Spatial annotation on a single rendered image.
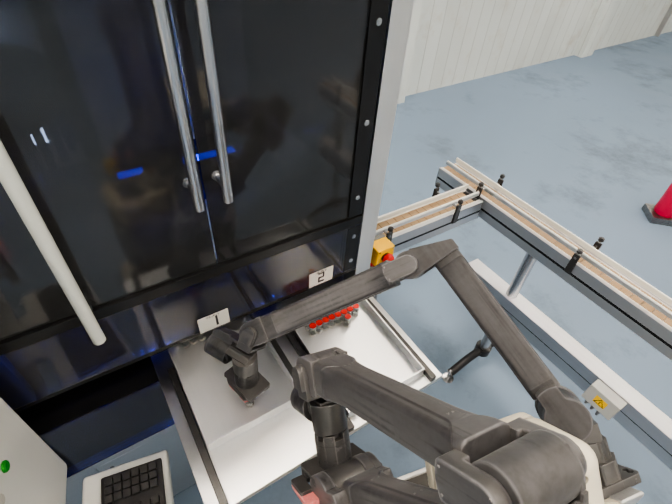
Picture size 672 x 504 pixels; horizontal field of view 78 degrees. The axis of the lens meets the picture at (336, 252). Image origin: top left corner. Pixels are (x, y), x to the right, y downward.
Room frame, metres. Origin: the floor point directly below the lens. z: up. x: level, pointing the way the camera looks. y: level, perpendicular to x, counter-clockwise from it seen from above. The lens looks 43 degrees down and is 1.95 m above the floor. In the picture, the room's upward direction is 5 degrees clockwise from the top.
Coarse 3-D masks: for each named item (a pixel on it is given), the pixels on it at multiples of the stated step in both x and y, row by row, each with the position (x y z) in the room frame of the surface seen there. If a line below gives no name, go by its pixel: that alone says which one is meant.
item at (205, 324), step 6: (216, 312) 0.69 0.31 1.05; (222, 312) 0.70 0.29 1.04; (228, 312) 0.71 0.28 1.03; (204, 318) 0.67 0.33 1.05; (210, 318) 0.68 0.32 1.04; (222, 318) 0.70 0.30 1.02; (228, 318) 0.71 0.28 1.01; (198, 324) 0.66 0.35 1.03; (204, 324) 0.67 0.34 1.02; (210, 324) 0.68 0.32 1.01; (216, 324) 0.69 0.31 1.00; (222, 324) 0.70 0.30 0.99; (204, 330) 0.67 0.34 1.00
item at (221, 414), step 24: (192, 360) 0.64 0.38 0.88; (216, 360) 0.65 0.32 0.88; (264, 360) 0.66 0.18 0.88; (192, 384) 0.57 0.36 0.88; (216, 384) 0.57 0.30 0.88; (288, 384) 0.59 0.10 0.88; (192, 408) 0.49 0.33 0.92; (216, 408) 0.51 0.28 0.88; (240, 408) 0.51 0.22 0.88; (264, 408) 0.52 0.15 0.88; (216, 432) 0.44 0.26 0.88; (240, 432) 0.45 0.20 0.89
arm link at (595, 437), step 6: (564, 390) 0.42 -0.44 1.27; (570, 396) 0.39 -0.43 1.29; (540, 408) 0.39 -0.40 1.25; (540, 414) 0.38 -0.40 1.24; (594, 420) 0.36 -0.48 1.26; (594, 426) 0.35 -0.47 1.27; (594, 432) 0.34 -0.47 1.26; (600, 432) 0.34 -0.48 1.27; (588, 438) 0.34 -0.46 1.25; (594, 438) 0.33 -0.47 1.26; (600, 438) 0.33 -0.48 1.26
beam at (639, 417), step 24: (480, 264) 1.50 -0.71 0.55; (504, 288) 1.35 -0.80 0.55; (528, 312) 1.22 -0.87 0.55; (528, 336) 1.16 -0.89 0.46; (552, 336) 1.10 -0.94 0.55; (552, 360) 1.05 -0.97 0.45; (576, 360) 1.00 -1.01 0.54; (576, 384) 0.95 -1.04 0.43; (624, 384) 0.90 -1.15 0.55; (624, 408) 0.82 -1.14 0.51; (648, 408) 0.80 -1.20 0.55; (648, 432) 0.74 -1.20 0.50
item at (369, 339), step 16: (368, 304) 0.88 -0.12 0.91; (352, 320) 0.83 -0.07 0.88; (368, 320) 0.84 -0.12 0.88; (304, 336) 0.76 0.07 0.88; (320, 336) 0.76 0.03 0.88; (336, 336) 0.77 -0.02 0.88; (352, 336) 0.77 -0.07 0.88; (368, 336) 0.78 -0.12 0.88; (384, 336) 0.78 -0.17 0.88; (352, 352) 0.71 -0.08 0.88; (368, 352) 0.72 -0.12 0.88; (384, 352) 0.72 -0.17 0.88; (400, 352) 0.73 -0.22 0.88; (384, 368) 0.67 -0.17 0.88; (400, 368) 0.67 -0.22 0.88; (416, 368) 0.68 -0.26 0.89
